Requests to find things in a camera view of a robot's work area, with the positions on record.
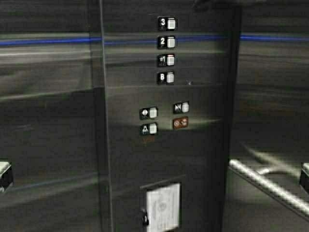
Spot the floor 2 elevator button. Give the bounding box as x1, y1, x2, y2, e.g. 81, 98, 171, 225
157, 36, 177, 49

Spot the basement B elevator button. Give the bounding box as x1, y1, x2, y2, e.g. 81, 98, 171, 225
157, 71, 175, 85

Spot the door open elevator button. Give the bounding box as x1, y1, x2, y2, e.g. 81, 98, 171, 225
139, 107, 158, 120

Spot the floor 3 elevator button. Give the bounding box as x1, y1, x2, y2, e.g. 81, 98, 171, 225
158, 16, 178, 31

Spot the door close elevator button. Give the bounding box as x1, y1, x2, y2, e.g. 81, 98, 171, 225
173, 101, 190, 114

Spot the floor 1 elevator button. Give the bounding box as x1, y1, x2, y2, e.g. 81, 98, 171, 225
157, 54, 176, 67

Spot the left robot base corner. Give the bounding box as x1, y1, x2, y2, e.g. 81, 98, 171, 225
0, 160, 14, 193

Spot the side elevator handrail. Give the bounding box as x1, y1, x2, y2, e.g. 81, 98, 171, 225
228, 158, 309, 216

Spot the orange no smoking sign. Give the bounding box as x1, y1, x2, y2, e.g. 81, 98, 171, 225
172, 116, 189, 130

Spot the framed white certificate window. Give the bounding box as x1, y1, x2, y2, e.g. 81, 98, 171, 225
140, 180, 182, 232

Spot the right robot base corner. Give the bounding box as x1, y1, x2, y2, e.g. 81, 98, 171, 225
299, 163, 309, 193

